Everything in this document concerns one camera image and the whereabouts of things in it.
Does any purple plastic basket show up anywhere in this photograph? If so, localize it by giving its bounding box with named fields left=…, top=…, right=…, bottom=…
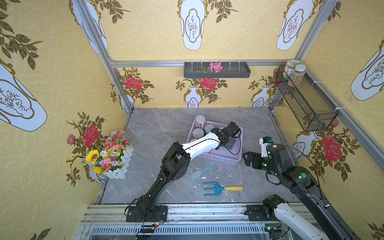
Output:
left=187, top=120, right=244, bottom=165

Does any tall can with spoon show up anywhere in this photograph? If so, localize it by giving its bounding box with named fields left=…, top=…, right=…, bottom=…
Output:
left=195, top=115, right=206, bottom=130

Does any green label can white lid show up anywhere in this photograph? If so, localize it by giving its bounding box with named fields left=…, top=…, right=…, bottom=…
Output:
left=192, top=128, right=205, bottom=139

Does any pull-tab can front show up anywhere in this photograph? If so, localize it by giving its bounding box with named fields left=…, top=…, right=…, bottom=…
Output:
left=204, top=125, right=215, bottom=134

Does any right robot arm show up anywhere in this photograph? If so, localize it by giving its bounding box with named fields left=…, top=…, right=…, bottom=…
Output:
left=243, top=143, right=359, bottom=240

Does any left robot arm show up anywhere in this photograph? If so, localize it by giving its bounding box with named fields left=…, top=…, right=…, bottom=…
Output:
left=125, top=122, right=242, bottom=222

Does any teal brush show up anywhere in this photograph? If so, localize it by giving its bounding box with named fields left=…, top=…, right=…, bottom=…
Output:
left=190, top=164, right=214, bottom=180

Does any pink artificial flower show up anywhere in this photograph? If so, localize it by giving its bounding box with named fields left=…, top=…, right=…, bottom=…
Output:
left=208, top=62, right=223, bottom=73

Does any glass jar white lid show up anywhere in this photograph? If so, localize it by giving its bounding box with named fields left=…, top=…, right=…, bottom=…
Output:
left=288, top=64, right=307, bottom=87

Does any glass jar patterned lid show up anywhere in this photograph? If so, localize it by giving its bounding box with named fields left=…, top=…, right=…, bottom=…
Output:
left=282, top=60, right=301, bottom=79

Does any flower pot white fence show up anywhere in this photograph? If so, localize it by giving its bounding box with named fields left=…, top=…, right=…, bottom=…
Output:
left=85, top=131, right=134, bottom=181

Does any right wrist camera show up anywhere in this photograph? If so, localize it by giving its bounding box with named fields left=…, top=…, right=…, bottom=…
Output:
left=259, top=136, right=274, bottom=158

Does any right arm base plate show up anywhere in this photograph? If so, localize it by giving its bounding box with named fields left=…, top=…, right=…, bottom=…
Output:
left=244, top=205, right=269, bottom=222

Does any teal garden fork yellow handle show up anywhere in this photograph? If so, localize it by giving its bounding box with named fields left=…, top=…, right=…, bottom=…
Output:
left=204, top=182, right=244, bottom=197

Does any black wire basket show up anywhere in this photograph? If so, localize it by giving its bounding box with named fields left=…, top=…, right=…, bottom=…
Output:
left=276, top=66, right=339, bottom=132

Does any grey wall shelf tray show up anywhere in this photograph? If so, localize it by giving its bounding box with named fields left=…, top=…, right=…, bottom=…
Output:
left=184, top=61, right=251, bottom=79

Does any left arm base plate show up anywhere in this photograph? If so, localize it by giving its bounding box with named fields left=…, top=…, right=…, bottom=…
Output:
left=125, top=205, right=168, bottom=223

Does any aluminium rail frame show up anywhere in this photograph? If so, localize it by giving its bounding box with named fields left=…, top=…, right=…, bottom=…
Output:
left=74, top=202, right=343, bottom=240

